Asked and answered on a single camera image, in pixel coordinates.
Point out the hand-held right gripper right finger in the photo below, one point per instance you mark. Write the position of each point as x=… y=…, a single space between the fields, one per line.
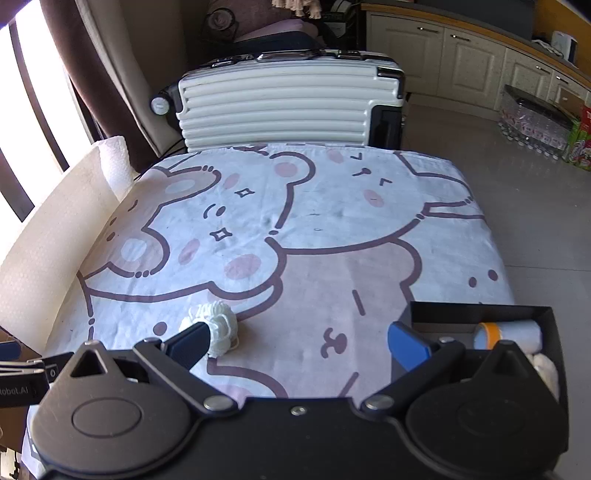
x=408 y=344

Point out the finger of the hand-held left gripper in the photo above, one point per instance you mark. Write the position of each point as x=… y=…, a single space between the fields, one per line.
x=32 y=363
x=8 y=350

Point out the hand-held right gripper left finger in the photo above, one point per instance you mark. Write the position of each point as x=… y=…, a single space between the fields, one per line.
x=189 y=345

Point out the white yarn ball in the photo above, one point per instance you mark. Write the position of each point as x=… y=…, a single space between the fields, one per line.
x=222 y=323

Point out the black cardboard box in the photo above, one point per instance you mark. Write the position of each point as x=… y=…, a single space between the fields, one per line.
x=480 y=311

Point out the white roll with orange end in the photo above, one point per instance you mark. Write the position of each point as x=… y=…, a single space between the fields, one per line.
x=517 y=334

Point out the beige plush paw toy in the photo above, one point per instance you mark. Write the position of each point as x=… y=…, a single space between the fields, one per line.
x=547 y=371

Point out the white foam sheet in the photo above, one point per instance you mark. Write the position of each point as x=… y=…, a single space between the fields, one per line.
x=51 y=230

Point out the printed cartoon bear cloth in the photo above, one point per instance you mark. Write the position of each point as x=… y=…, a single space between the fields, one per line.
x=323 y=221

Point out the dark window railing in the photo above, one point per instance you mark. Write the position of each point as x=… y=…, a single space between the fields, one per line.
x=27 y=120

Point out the white ribbed suitcase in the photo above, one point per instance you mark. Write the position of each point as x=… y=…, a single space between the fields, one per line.
x=277 y=110

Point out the pack of water bottles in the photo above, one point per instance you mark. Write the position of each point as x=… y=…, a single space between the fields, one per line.
x=538 y=122

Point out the green and red carton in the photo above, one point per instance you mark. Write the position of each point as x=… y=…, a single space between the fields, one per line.
x=581 y=143

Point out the brown curtain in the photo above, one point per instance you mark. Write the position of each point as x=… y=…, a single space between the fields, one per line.
x=97 y=83

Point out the beige curtain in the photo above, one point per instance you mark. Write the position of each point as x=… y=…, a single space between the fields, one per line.
x=152 y=60

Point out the cream kitchen cabinet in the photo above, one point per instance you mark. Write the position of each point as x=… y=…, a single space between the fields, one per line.
x=461 y=55

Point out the pink and dark cushion pile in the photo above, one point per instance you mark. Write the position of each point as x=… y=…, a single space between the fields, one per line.
x=277 y=34

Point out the white and blue appliance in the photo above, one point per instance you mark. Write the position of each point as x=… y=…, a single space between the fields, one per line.
x=564 y=46

